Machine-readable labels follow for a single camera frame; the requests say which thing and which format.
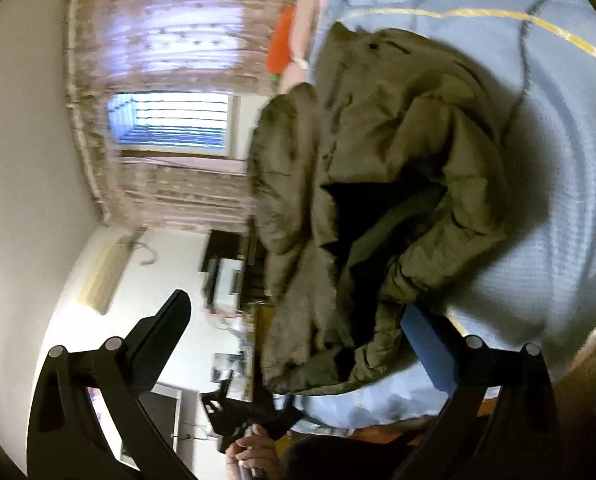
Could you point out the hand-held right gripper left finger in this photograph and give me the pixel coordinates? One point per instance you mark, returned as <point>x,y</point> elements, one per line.
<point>160,335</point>

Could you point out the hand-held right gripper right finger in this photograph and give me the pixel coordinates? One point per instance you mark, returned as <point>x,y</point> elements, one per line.
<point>428,350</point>

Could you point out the olive green hooded jacket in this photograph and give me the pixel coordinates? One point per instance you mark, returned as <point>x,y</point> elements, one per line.
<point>378,135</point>

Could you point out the person's left hand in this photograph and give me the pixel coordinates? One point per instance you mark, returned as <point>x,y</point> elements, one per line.
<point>255,455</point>

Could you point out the white air conditioner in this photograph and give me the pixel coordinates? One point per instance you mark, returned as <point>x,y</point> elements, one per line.
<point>105,277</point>

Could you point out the black television screen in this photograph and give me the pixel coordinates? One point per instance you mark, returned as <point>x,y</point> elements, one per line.
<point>155,420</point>

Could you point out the white printer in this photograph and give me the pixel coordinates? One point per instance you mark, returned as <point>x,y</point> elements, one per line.
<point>227,280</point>

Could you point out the person's dark clothing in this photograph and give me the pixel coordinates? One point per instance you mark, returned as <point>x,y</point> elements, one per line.
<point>338,460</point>

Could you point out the black computer monitor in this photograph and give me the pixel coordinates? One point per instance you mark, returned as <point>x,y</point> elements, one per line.
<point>223,247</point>

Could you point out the dark computer desk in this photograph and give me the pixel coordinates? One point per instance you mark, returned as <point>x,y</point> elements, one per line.
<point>253,270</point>

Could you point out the pink floral lace curtain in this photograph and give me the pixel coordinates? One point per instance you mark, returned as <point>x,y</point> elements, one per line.
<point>178,25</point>
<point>178,195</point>

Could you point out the blue checked quilt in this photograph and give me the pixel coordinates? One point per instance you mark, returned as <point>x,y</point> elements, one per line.
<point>553,210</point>

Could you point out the barred window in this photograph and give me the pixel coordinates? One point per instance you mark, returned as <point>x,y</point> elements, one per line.
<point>173,125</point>

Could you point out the pink pillow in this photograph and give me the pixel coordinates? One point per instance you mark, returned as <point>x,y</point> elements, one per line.
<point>293,80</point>
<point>310,15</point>

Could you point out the orange carrot plush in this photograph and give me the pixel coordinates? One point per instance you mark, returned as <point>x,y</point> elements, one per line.
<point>280,40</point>

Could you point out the photo frame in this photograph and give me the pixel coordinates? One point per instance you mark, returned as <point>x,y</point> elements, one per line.
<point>225,366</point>

